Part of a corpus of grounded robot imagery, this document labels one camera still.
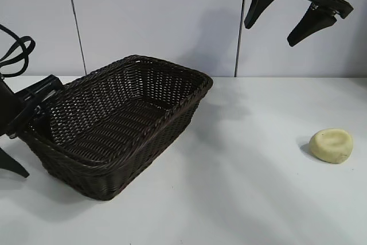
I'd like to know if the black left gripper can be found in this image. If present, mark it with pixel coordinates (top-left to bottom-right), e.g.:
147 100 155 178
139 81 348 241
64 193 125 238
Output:
0 74 67 178

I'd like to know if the dark brown wicker basket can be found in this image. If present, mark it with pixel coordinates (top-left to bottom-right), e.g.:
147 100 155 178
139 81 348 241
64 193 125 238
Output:
21 54 214 202

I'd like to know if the pale yellow egg yolk pastry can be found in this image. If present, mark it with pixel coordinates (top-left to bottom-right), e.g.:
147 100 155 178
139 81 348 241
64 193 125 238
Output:
309 128 354 163

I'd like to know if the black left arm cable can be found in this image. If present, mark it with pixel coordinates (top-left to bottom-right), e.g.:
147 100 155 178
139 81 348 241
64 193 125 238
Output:
0 24 37 79

